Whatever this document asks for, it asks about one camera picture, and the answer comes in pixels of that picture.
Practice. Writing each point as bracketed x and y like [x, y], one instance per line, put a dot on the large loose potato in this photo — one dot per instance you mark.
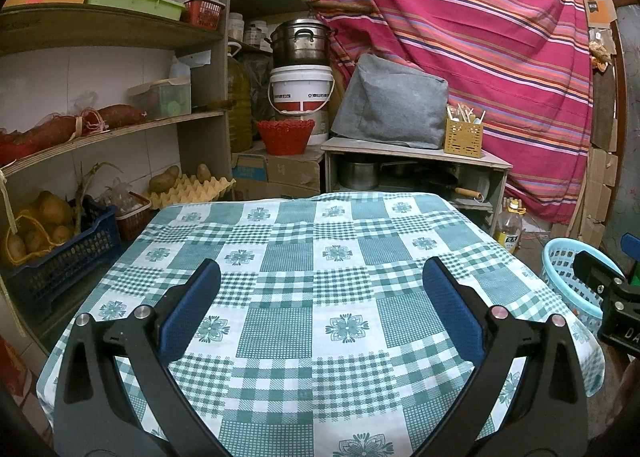
[164, 179]

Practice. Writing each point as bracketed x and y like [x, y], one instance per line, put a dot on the glass jar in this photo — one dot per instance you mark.
[235, 28]
[257, 33]

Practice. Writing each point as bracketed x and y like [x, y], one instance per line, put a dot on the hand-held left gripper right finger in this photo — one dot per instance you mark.
[452, 314]

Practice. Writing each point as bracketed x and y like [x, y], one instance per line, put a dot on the small red shelf basket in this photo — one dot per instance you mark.
[204, 13]

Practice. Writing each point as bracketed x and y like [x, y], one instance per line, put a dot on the green white checked tablecloth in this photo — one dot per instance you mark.
[320, 287]

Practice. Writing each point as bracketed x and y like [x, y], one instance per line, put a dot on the brown dried bunch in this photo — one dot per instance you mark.
[600, 54]

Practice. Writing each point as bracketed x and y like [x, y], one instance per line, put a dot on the dried plant stalk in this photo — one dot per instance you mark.
[82, 187]

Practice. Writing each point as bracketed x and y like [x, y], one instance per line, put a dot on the bundle of wooden utensils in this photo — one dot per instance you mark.
[465, 114]

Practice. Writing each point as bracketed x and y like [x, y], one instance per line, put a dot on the green plastic tray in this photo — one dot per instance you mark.
[135, 2]

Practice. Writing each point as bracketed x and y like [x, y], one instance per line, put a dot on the light blue plastic basket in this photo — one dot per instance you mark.
[562, 262]

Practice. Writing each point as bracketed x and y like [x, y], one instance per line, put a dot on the yellow utensil holder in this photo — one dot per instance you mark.
[462, 139]

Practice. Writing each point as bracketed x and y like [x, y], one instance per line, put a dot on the steel pot with lid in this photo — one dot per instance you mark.
[300, 44]

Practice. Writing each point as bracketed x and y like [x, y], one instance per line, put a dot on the yellow net potato bag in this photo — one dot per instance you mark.
[47, 217]

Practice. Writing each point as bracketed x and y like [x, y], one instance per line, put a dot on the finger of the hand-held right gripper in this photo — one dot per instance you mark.
[597, 269]
[632, 243]

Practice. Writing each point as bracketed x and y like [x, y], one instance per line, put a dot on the yellow egg carton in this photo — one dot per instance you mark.
[190, 194]

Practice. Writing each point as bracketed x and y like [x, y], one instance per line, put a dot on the red plastic bowl basket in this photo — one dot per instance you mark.
[285, 137]

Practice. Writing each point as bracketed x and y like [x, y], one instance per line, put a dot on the clear plastic lidded container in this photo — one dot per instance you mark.
[160, 99]

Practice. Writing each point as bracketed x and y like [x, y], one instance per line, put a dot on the small loose potato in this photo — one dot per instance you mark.
[203, 173]

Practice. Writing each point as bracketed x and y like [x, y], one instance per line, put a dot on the brown blue cardboard box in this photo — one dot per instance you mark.
[280, 174]

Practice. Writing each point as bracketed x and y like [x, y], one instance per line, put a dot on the red basket with bottles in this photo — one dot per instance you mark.
[132, 217]

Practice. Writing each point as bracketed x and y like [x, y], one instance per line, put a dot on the small yellow cap oil bottle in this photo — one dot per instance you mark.
[510, 232]

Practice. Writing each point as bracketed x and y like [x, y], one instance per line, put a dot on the red striped hanging cloth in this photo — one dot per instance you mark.
[475, 62]

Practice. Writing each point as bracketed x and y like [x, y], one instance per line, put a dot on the large yellow oil jug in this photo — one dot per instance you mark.
[240, 102]

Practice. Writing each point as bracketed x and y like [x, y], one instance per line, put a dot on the white bucket red label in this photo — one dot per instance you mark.
[300, 89]

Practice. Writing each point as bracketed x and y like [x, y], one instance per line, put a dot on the low wooden cabinet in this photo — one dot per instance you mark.
[415, 157]

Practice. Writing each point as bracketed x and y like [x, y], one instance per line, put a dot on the single sweet potato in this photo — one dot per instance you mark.
[120, 116]

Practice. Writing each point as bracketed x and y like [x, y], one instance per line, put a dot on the steel saucepan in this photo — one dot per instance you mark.
[357, 176]

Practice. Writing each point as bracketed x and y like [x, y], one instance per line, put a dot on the wooden shelf unit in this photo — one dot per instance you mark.
[100, 32]

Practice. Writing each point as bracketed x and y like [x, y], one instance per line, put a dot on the plain white bucket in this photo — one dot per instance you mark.
[317, 129]

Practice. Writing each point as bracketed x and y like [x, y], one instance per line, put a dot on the grey fabric cushion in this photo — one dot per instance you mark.
[390, 102]

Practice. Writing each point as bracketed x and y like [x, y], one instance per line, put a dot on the red net sweet potato bag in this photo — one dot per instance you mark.
[35, 139]

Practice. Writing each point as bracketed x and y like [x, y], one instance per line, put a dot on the stack of cardboard pieces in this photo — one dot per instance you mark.
[597, 197]

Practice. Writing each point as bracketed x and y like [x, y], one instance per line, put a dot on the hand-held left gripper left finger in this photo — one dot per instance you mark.
[192, 312]

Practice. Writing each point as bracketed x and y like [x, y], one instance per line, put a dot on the dark blue plastic crate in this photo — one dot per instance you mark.
[65, 262]

